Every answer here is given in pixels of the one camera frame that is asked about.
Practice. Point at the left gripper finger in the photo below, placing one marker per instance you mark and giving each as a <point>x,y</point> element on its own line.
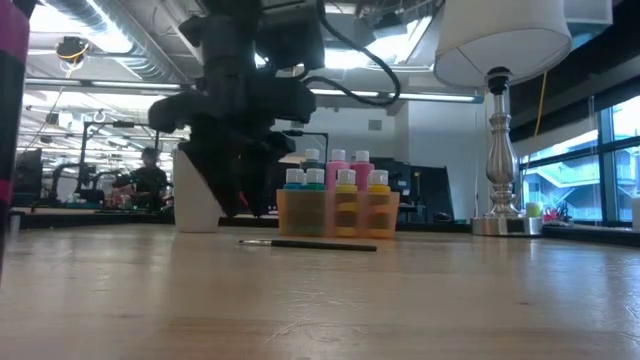
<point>257,165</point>
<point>220,170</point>

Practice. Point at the small blue paint bottle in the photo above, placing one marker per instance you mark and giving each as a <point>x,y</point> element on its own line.
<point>295,200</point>

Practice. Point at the large black paint bottle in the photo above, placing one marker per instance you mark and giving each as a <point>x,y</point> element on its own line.
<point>312,155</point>

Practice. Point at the small green paint bottle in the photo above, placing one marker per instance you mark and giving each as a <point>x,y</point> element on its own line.
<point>315,200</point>

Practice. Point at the large pink paint bottle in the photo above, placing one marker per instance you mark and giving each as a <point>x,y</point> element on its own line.
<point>338,160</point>

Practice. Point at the small ochre paint bottle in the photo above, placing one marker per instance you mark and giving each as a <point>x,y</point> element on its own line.
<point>346,200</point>

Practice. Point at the large red paint bottle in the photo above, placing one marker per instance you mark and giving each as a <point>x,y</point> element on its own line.
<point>362,162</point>

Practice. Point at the small yellow paint bottle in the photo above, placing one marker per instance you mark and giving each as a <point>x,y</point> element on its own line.
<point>378,200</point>

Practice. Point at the small magenta paint bottle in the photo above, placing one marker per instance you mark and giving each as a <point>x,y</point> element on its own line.
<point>10,125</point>

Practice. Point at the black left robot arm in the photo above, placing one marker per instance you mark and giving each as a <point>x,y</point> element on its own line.
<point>235,30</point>

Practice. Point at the white cup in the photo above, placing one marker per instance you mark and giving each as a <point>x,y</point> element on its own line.
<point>192,210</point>

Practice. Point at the person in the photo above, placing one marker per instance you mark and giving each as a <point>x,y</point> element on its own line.
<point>147,180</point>

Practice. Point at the orange translucent plastic bin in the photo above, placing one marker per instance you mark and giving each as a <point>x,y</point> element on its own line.
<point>320,215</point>

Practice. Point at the black partition panels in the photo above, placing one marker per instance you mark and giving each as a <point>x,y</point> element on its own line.
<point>420,190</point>

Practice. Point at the long ceiling light strip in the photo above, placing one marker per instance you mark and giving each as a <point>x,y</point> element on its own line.
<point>435,96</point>

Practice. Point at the silver table lamp white shade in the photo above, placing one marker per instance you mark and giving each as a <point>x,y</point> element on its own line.
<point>500,40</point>

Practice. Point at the pale yellow small object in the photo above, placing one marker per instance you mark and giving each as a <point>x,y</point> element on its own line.
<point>533,209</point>

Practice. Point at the small red background object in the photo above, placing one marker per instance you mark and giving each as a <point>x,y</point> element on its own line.
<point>552,214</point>

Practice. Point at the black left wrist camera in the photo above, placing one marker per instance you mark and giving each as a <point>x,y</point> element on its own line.
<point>292,40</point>

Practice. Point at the silver ventilation duct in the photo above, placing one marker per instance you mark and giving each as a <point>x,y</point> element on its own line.
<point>100,25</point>

